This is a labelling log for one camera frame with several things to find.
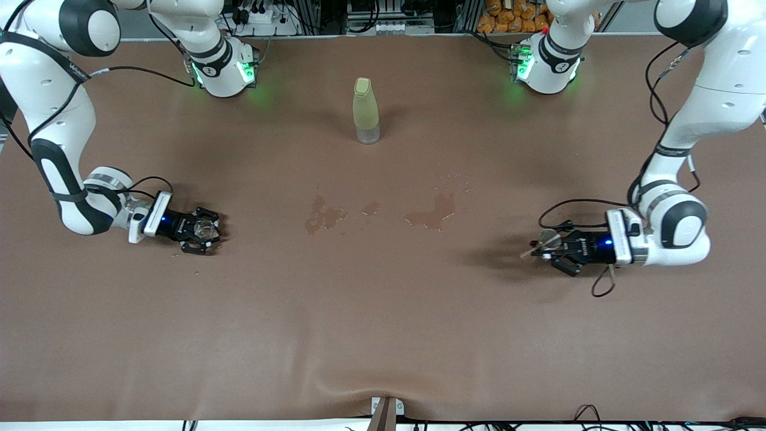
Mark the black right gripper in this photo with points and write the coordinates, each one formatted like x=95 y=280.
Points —
x=176 y=223

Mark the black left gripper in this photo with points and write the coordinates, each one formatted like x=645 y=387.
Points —
x=589 y=246

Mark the clear glass measuring beaker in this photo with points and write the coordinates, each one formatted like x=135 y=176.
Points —
x=205 y=229

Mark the steel double jigger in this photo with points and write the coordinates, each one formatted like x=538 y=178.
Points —
x=547 y=237

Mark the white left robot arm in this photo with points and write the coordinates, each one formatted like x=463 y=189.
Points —
x=712 y=108

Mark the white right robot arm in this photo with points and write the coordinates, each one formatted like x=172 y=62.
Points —
x=54 y=108

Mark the green-capped glass shaker bottle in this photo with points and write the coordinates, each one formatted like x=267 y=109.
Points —
x=365 y=108

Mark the small brown liquid puddle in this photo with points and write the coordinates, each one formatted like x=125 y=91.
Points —
x=371 y=208

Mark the brown table mat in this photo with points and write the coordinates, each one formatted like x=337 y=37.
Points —
x=383 y=311

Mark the white power strip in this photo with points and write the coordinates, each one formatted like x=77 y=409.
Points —
x=269 y=18

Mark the pile of orange bread toys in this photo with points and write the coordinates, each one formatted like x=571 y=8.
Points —
x=502 y=18

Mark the black control box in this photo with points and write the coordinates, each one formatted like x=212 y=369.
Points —
x=389 y=12

